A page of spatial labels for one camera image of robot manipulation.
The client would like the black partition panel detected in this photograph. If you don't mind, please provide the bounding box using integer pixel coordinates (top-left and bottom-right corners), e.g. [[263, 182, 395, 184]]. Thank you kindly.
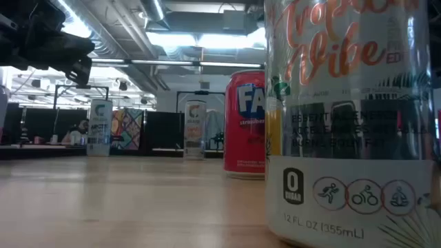
[[0, 103, 89, 145], [143, 110, 185, 152]]

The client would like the black aluminium rig frame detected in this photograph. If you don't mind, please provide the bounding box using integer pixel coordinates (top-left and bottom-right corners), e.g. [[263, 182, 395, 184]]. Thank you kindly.
[[0, 143, 225, 160]]

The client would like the Celsius Arctic Vibe can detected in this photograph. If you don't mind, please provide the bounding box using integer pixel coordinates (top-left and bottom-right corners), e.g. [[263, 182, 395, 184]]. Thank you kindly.
[[86, 99, 114, 158]]

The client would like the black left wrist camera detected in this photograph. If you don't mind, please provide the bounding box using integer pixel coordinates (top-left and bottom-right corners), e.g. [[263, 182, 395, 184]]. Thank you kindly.
[[0, 0, 67, 27]]

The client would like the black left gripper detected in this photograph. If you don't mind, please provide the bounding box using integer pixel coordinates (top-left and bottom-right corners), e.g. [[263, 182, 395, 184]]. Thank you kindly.
[[0, 15, 96, 87]]

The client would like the person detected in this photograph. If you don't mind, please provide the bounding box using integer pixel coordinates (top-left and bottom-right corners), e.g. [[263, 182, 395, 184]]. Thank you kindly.
[[61, 118, 90, 145]]

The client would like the grey hanging cloth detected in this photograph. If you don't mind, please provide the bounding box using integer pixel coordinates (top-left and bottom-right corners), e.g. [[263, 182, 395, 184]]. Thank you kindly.
[[205, 110, 225, 151]]

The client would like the silver round ventilation duct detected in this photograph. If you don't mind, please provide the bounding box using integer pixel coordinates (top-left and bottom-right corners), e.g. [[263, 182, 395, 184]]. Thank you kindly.
[[139, 0, 170, 30]]

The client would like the Celsius Tropical Vibe can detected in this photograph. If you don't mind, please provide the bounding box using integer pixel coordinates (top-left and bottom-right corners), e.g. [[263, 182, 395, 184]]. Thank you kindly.
[[183, 99, 207, 161], [263, 0, 441, 248]]

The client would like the black background rig frame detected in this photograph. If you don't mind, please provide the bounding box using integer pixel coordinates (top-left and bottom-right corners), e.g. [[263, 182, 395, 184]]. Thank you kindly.
[[53, 84, 110, 111], [176, 90, 226, 114]]

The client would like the red Fanta strawberry can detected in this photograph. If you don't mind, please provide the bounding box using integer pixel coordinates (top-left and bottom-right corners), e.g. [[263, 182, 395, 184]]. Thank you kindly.
[[223, 70, 266, 180]]

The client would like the grey ceiling box unit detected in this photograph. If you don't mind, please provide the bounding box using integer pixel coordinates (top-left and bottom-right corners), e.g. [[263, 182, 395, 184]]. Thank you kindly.
[[222, 10, 249, 32]]

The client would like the long ceiling tube light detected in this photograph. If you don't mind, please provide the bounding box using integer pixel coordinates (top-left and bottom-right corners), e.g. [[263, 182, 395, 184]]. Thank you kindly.
[[90, 57, 263, 69]]

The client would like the colourful patchwork hanging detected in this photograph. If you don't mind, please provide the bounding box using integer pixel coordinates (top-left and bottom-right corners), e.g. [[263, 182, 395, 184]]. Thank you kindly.
[[110, 108, 144, 151]]

